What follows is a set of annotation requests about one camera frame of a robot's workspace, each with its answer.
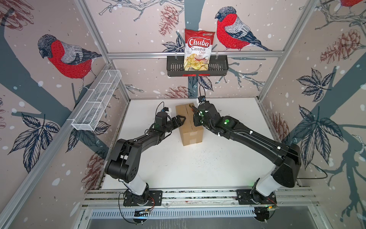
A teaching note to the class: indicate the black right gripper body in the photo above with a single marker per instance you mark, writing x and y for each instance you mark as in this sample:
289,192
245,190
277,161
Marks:
198,121

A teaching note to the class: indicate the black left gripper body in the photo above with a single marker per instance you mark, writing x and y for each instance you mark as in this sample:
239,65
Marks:
168,128

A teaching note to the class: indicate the brown cardboard express box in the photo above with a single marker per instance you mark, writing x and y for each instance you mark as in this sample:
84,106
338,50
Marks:
190,134

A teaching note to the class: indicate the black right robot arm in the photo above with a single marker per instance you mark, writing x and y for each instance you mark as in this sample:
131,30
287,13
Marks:
286,159

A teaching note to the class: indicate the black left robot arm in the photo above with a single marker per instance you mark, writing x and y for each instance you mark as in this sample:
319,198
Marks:
124,160

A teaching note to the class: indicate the Chuba cassava chips bag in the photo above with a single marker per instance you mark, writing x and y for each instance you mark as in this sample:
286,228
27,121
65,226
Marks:
198,48

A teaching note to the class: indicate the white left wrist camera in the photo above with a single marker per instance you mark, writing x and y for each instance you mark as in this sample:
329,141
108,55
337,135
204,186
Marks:
167,110

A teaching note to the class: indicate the black wire wall basket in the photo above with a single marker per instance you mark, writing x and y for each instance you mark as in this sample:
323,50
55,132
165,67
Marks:
218,66

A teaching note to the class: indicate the white mesh wall shelf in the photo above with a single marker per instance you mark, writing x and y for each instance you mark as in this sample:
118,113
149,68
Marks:
93,109

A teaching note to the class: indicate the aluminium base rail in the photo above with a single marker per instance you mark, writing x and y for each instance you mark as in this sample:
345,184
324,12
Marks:
192,203

